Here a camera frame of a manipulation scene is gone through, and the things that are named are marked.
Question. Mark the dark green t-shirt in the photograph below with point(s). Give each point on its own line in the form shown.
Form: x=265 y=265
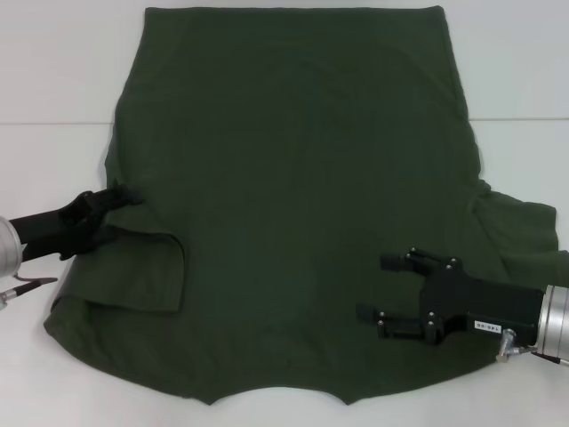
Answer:
x=289 y=178

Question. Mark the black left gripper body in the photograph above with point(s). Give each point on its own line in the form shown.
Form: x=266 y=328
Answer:
x=40 y=231

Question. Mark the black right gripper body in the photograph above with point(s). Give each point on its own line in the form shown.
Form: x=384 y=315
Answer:
x=498 y=307

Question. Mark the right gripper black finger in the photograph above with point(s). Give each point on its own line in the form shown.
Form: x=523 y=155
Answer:
x=390 y=262
x=365 y=312

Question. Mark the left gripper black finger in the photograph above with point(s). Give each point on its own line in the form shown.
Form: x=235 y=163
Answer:
x=95 y=240
x=115 y=198

